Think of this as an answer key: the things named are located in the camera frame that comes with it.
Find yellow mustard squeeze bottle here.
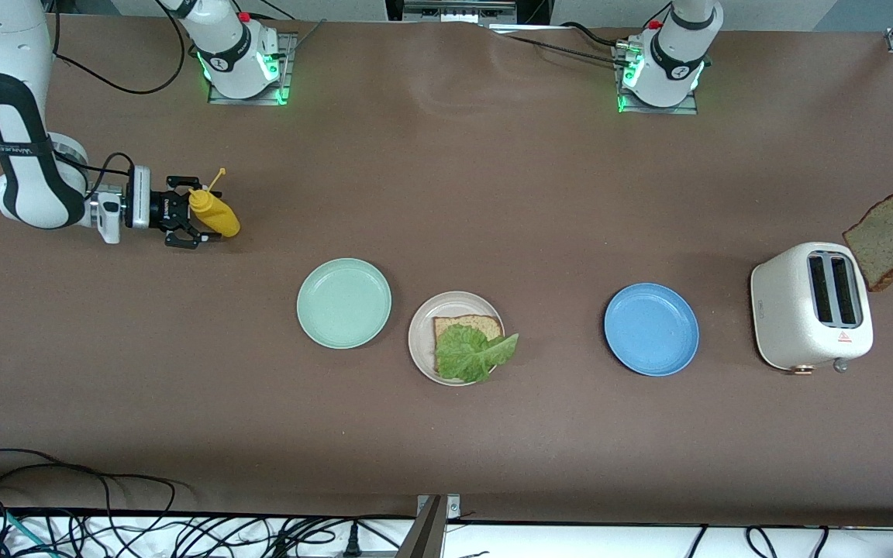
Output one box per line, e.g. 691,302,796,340
188,167,242,239

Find brown toast bread slice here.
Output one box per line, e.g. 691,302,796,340
842,192,893,293
433,314,504,373

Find green lettuce leaf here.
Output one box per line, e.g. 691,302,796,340
435,323,519,384

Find light green round plate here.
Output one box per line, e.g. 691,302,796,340
296,257,393,350

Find beige round plate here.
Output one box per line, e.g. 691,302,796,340
407,291,506,388

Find blue round plate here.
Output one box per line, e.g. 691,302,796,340
603,282,701,377

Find white two-slot toaster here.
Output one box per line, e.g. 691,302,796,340
750,242,874,378

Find black equipment box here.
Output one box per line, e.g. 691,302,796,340
384,0,552,26

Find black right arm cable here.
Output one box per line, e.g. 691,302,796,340
50,0,186,202

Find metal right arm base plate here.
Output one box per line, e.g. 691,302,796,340
207,33,298,106

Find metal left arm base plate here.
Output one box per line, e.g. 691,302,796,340
612,43,700,116

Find long black looped cable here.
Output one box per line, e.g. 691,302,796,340
0,448,195,543

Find thin black cable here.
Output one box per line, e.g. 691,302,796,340
559,22,629,47

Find aluminium profile post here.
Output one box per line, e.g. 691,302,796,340
395,494,463,558

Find black braided cable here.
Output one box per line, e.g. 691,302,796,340
505,31,633,67

